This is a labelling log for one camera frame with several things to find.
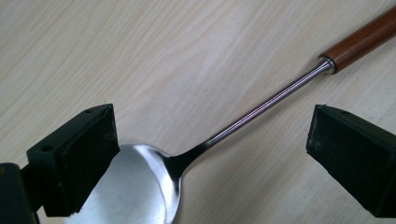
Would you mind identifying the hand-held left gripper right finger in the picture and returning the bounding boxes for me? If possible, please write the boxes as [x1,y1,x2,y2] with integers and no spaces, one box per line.
[305,104,396,218]

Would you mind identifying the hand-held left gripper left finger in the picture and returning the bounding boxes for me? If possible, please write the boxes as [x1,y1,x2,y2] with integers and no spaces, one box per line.
[20,103,121,218]

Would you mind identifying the steel spoon with wooden handle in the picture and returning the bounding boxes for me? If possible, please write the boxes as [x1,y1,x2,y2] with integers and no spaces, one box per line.
[64,5,396,224]

